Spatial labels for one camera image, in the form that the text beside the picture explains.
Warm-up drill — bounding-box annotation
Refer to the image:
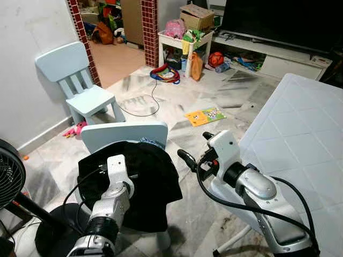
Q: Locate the black shirt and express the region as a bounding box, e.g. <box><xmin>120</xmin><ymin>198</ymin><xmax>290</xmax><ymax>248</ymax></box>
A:
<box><xmin>77</xmin><ymin>140</ymin><xmax>184</xmax><ymax>234</ymax></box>

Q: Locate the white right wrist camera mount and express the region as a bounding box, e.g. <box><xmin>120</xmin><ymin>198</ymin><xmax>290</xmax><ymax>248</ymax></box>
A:
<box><xmin>206</xmin><ymin>130</ymin><xmax>241</xmax><ymax>182</ymax></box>

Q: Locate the thin black floor cable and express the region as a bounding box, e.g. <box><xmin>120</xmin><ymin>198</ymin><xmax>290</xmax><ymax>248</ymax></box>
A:
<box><xmin>115</xmin><ymin>79</ymin><xmax>161</xmax><ymax>118</ymax></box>

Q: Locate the pink backpack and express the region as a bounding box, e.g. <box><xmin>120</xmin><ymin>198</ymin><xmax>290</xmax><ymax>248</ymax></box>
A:
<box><xmin>163</xmin><ymin>20</ymin><xmax>186</xmax><ymax>39</ymax></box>

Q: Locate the white TV stand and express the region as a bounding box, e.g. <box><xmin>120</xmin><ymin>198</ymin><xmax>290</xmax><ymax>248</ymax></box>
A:
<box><xmin>214</xmin><ymin>29</ymin><xmax>334</xmax><ymax>82</ymax></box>

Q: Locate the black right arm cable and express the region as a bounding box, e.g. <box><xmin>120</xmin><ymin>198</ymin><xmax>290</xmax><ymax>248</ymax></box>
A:
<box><xmin>196</xmin><ymin>155</ymin><xmax>321</xmax><ymax>255</ymax></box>

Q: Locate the orange bag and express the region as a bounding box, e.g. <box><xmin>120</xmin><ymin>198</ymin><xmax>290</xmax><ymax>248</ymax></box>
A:
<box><xmin>189</xmin><ymin>52</ymin><xmax>205</xmax><ymax>81</ymax></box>

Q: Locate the pink toy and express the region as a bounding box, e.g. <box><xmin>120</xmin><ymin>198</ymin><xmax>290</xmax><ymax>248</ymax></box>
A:
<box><xmin>63</xmin><ymin>121</ymin><xmax>88</xmax><ymax>139</ymax></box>

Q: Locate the brown bag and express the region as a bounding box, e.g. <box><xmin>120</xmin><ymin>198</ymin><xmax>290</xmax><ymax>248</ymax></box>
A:
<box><xmin>91</xmin><ymin>21</ymin><xmax>116</xmax><ymax>46</ymax></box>

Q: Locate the blue plaid cloth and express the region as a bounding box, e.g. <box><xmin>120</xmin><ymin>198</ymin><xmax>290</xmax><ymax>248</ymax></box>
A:
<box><xmin>139</xmin><ymin>138</ymin><xmax>166</xmax><ymax>149</ymax></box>

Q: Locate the yellow children's book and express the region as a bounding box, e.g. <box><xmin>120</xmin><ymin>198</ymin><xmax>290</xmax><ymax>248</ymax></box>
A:
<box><xmin>184</xmin><ymin>107</ymin><xmax>227</xmax><ymax>127</ymax></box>

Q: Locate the red ball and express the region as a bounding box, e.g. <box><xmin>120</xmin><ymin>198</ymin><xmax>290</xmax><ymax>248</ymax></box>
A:
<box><xmin>208</xmin><ymin>51</ymin><xmax>226</xmax><ymax>69</ymax></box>

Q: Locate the black television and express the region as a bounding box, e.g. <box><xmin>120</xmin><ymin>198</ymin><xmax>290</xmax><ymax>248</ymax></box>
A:
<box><xmin>221</xmin><ymin>0</ymin><xmax>343</xmax><ymax>54</ymax></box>

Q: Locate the light blue kid chair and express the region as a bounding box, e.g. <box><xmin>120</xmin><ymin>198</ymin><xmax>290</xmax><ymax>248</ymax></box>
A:
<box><xmin>79</xmin><ymin>122</ymin><xmax>173</xmax><ymax>252</ymax></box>
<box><xmin>35</xmin><ymin>42</ymin><xmax>127</xmax><ymax>127</ymax></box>

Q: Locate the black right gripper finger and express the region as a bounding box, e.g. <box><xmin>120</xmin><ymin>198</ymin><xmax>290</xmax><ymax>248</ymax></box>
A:
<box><xmin>177</xmin><ymin>149</ymin><xmax>198</xmax><ymax>171</ymax></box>

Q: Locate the black standing fan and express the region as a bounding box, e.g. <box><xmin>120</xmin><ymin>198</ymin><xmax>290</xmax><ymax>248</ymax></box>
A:
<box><xmin>0</xmin><ymin>138</ymin><xmax>84</xmax><ymax>257</ymax></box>

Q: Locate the red blue floor bag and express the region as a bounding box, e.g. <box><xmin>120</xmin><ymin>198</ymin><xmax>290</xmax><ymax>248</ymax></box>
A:
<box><xmin>150</xmin><ymin>63</ymin><xmax>182</xmax><ymax>85</ymax></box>

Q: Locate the white plastic folding table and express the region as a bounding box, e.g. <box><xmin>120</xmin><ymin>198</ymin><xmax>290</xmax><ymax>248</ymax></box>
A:
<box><xmin>212</xmin><ymin>73</ymin><xmax>343</xmax><ymax>257</ymax></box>

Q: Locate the brown cardboard box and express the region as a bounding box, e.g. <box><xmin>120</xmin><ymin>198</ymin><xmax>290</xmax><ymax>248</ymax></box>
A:
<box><xmin>180</xmin><ymin>4</ymin><xmax>217</xmax><ymax>32</ymax></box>

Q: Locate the white square side table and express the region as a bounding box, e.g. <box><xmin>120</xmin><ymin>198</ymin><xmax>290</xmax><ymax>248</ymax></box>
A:
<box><xmin>158</xmin><ymin>29</ymin><xmax>215</xmax><ymax>73</ymax></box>

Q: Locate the green white cloth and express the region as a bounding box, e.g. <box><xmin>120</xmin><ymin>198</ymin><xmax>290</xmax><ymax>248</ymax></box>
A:
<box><xmin>182</xmin><ymin>29</ymin><xmax>203</xmax><ymax>44</ymax></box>

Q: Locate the beige fridge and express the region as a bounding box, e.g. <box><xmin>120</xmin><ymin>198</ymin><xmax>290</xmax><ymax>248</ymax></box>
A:
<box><xmin>121</xmin><ymin>0</ymin><xmax>145</xmax><ymax>47</ymax></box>

